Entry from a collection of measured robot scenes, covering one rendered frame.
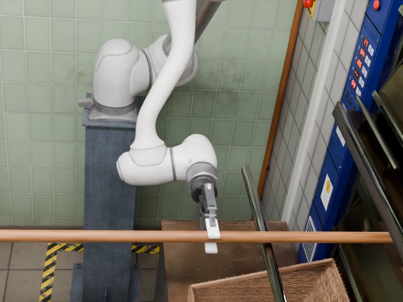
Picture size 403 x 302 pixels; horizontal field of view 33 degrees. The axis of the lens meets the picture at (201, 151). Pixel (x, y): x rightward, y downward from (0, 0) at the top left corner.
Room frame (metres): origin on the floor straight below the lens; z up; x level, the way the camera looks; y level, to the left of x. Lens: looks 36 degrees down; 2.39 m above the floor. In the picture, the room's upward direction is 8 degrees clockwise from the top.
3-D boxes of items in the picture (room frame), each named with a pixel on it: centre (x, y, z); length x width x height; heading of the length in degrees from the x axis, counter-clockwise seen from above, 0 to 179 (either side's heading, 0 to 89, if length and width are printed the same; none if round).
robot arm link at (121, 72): (2.10, 0.34, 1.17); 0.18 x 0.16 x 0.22; 121
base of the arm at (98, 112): (2.09, 0.37, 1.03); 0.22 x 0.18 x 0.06; 99
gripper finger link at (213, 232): (1.28, -0.06, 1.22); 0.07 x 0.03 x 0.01; 11
